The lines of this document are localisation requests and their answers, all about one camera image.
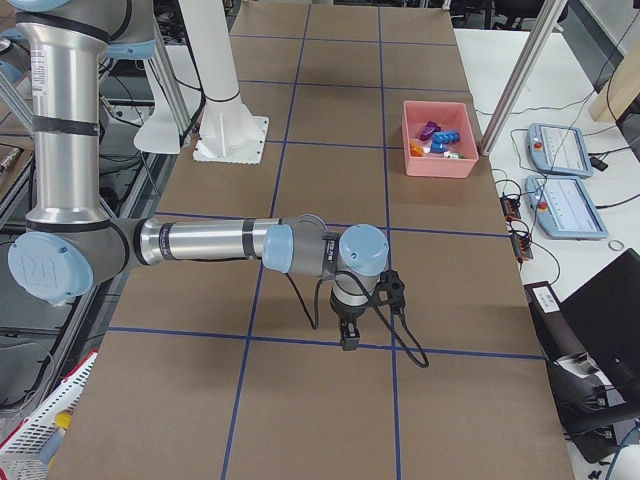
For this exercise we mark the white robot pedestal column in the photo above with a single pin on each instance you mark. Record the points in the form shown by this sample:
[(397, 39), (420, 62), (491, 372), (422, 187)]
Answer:
[(228, 132)]

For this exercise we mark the grey usb hub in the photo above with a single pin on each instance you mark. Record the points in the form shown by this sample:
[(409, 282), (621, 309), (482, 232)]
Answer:
[(521, 248), (510, 207)]

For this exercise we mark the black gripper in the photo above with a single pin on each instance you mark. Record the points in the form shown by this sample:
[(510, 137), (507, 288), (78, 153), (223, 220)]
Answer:
[(346, 314)]

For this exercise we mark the long blue block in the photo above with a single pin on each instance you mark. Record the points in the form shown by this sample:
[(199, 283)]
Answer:
[(447, 137)]

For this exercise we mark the upper grey usb hub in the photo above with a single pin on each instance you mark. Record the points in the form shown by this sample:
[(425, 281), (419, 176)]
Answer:
[(510, 207)]

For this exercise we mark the green double block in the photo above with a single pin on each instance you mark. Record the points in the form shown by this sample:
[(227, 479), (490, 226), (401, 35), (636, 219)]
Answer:
[(454, 155)]

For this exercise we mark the lower teach pendant tablet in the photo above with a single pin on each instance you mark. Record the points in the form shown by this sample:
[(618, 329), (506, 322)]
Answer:
[(563, 209)]

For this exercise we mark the purple sloped block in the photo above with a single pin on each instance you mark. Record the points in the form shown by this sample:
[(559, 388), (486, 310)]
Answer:
[(428, 130)]

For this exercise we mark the upper teach pendant tablet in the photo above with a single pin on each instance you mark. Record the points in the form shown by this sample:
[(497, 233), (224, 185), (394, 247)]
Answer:
[(558, 150)]

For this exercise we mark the lower grey usb hub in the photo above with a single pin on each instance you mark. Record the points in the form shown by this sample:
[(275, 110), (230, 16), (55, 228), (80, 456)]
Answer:
[(521, 248)]

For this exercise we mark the teach pendant tablet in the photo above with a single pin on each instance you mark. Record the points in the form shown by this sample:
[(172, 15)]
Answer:
[(558, 150), (563, 209)]

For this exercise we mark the small blue block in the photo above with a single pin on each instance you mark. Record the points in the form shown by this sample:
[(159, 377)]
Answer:
[(438, 148)]

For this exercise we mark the orange sloped block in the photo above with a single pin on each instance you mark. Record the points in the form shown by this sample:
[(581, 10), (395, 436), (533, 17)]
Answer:
[(416, 149)]

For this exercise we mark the pink plastic box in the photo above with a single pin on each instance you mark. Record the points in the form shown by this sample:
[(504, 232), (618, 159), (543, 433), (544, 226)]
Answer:
[(450, 116)]

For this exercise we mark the aluminium frame post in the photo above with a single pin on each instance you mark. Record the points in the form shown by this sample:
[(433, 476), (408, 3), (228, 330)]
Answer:
[(536, 40)]

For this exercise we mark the black laptop computer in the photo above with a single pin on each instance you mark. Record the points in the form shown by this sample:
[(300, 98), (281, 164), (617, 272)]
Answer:
[(590, 342)]

